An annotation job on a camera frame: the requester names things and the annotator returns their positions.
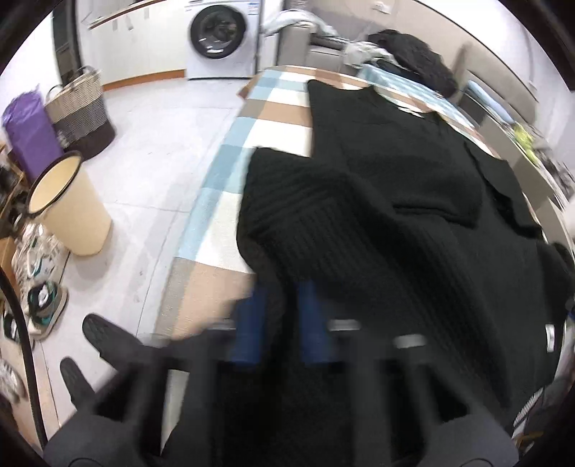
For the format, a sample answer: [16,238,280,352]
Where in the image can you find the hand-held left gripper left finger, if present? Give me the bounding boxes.
[126,286,269,450]

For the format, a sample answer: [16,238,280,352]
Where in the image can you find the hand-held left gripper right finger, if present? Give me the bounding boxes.
[296,281,451,433]

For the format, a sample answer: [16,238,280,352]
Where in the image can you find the black knit sweater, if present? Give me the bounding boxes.
[216,80,567,467]

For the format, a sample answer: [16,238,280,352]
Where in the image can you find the pile of dark clothes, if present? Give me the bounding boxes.
[368,29,459,97]

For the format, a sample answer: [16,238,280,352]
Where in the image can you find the white green sneaker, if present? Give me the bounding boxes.
[26,278,69,341]

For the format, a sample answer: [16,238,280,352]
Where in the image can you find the cream waste bin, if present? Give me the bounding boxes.
[28,150,112,256]

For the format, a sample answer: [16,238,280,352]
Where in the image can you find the green items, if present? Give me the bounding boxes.
[512,123,541,159]

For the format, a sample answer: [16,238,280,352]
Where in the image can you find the checkered blanket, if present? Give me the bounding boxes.
[153,65,504,344]

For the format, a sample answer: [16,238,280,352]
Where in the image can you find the teal plaid cloth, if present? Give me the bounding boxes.
[364,63,477,131]

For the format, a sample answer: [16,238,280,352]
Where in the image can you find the woven laundry basket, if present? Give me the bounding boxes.
[45,66,116,160]

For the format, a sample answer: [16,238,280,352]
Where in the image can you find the white washing machine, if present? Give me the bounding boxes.
[186,0,263,82]

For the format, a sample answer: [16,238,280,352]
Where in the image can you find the grey sofa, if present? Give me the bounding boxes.
[276,22,373,75]

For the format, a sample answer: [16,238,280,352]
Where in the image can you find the light grey cloth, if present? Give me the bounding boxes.
[345,41,392,66]

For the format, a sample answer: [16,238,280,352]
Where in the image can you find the purple bag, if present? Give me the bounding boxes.
[2,93,64,180]

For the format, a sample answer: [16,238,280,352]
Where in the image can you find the white cloth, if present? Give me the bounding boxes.
[261,9,342,37]

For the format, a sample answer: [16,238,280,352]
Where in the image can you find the white counter cabinets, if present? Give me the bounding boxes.
[76,0,198,91]

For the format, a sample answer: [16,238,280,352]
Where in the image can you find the black tall cabinet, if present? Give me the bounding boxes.
[51,0,84,78]

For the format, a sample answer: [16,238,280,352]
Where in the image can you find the black cable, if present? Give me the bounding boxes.
[0,269,49,450]

